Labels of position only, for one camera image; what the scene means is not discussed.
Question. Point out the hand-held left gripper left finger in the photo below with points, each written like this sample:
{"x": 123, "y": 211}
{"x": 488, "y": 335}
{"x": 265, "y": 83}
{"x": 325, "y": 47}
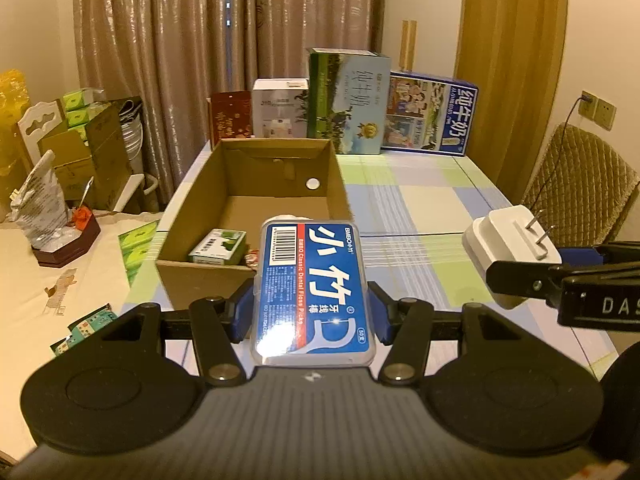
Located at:
{"x": 245, "y": 310}

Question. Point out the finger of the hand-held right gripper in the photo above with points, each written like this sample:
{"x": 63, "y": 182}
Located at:
{"x": 525, "y": 280}
{"x": 615, "y": 252}

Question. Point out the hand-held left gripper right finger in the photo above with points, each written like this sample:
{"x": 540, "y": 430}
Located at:
{"x": 378, "y": 312}

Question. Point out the white power adapter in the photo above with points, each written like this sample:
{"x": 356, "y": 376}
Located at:
{"x": 495, "y": 240}

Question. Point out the red candy wrapper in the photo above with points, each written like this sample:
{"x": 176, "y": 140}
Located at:
{"x": 251, "y": 259}

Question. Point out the blue label dental floss box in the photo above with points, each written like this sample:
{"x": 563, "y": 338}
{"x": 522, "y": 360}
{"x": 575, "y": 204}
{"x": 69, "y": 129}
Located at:
{"x": 312, "y": 290}

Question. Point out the small green box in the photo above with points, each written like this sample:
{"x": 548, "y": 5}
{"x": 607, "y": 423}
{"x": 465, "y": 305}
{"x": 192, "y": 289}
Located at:
{"x": 217, "y": 245}

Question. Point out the brown cardboard box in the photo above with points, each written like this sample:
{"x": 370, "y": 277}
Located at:
{"x": 210, "y": 175}

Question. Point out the chair with quilted cover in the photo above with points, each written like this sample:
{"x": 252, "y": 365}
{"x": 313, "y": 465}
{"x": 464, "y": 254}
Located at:
{"x": 585, "y": 185}

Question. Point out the checked tablecloth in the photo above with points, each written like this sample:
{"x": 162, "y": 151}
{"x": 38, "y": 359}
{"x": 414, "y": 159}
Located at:
{"x": 410, "y": 195}

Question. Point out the green tissue pack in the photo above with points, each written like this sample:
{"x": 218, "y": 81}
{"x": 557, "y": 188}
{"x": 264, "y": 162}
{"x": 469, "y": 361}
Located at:
{"x": 137, "y": 250}

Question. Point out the small printed box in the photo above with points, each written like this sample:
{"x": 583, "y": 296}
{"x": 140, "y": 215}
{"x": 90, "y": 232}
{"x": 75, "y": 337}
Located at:
{"x": 82, "y": 332}

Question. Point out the dark red hexagonal box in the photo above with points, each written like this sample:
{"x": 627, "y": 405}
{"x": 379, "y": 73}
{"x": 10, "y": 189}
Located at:
{"x": 65, "y": 250}

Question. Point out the blue milk carton box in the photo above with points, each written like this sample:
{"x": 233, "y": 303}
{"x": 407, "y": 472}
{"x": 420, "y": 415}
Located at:
{"x": 430, "y": 115}

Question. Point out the red gift box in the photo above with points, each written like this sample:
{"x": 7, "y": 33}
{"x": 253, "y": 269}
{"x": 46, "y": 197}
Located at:
{"x": 230, "y": 117}

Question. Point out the white gift box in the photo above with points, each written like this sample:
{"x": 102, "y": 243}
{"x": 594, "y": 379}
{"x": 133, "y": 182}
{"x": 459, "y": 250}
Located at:
{"x": 277, "y": 110}

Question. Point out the steel pot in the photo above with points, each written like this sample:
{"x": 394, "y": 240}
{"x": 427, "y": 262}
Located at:
{"x": 131, "y": 135}

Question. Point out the green milk carton box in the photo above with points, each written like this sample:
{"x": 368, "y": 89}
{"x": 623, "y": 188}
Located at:
{"x": 345, "y": 105}

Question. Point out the brown carton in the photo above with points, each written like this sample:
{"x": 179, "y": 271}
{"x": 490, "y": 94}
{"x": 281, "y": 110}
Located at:
{"x": 95, "y": 160}

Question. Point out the cream tablecloth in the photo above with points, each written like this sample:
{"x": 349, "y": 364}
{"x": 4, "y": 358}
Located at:
{"x": 30, "y": 320}

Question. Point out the wooden door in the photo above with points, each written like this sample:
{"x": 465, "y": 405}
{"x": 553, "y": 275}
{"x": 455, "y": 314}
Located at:
{"x": 510, "y": 60}

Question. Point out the silver foil bag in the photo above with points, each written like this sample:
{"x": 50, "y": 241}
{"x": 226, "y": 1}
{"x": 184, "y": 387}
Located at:
{"x": 40, "y": 205}

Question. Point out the green tissue packs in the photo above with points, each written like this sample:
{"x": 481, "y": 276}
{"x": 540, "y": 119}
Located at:
{"x": 82, "y": 107}

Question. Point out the wooden strip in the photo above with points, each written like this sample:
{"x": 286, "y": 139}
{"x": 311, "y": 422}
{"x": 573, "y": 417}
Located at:
{"x": 409, "y": 45}

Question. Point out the white chair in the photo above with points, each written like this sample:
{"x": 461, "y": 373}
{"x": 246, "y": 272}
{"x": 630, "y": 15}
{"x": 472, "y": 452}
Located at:
{"x": 40, "y": 122}

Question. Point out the beige curtains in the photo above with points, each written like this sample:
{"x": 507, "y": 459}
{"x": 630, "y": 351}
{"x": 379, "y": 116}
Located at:
{"x": 175, "y": 35}

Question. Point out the yellow plastic bag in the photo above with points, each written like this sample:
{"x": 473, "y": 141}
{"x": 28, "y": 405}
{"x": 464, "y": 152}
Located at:
{"x": 12, "y": 110}

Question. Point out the wall socket plate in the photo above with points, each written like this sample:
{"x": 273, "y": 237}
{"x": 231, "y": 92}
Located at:
{"x": 606, "y": 114}
{"x": 590, "y": 106}

